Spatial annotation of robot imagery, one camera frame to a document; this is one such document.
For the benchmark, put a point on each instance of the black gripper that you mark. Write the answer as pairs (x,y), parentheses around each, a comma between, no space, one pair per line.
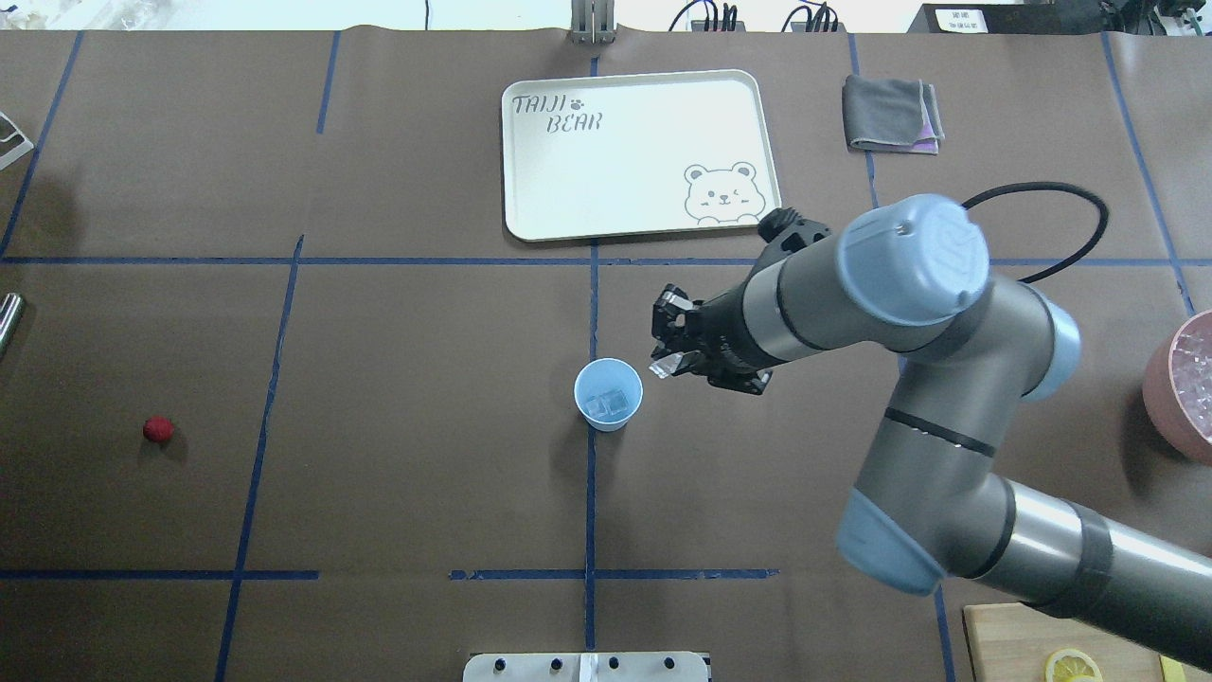
(723,327)

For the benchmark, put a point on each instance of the clear ice cube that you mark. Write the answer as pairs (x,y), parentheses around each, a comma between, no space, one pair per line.
(673,364)

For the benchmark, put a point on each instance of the light blue cup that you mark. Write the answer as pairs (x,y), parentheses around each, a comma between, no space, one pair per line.
(607,393)

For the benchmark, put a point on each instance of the pink bowl of ice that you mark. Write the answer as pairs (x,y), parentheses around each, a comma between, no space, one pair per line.
(1176,389)

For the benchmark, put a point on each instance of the red strawberry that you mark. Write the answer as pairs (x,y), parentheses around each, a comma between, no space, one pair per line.
(158,429)

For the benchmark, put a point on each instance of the steel muddler black tip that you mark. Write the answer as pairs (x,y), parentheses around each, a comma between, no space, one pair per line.
(12,309)

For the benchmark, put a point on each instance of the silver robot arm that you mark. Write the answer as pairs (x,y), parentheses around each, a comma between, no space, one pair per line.
(915,278)

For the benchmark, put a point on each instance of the white cup rack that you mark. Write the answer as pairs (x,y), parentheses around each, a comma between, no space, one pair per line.
(15,145)

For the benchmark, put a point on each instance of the cream bear tray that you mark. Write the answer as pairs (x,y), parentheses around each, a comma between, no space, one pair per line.
(629,155)

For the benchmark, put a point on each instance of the grey folded cloth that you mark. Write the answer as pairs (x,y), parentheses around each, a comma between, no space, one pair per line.
(891,116)

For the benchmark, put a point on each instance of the wooden cutting board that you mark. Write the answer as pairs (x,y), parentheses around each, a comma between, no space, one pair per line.
(1009,642)

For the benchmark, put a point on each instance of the lemon slices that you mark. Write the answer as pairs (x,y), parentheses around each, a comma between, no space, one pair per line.
(1071,665)

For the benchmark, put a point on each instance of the yellow plastic knife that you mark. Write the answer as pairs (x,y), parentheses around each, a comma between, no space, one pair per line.
(1171,670)

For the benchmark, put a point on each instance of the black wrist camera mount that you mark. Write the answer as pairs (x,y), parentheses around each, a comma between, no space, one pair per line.
(785,231)

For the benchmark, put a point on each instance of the aluminium frame post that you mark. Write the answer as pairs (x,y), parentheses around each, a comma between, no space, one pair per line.
(592,22)

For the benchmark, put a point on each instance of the white pedestal column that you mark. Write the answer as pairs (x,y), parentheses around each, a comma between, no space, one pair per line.
(589,666)

